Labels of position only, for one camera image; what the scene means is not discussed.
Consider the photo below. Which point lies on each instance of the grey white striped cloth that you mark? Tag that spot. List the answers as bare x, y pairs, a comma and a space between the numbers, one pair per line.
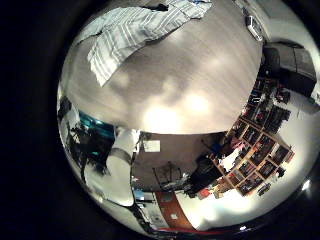
133, 30

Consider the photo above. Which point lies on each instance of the white box device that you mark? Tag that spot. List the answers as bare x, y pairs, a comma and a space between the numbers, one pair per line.
254, 27

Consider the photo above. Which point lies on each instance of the teal computer screen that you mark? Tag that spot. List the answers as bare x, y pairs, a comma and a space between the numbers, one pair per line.
96, 125

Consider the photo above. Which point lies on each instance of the white paper sheet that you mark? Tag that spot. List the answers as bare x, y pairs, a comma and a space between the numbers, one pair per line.
152, 146

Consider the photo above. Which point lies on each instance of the person in black clothes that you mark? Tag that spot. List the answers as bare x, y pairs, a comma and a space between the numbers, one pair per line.
206, 173

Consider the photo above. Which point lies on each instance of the wooden shelf unit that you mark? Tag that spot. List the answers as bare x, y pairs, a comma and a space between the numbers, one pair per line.
263, 146

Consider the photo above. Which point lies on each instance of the small white box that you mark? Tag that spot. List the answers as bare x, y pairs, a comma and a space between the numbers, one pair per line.
315, 96

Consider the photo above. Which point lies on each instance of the brown wooden door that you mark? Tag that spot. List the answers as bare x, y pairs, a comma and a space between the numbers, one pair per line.
173, 210

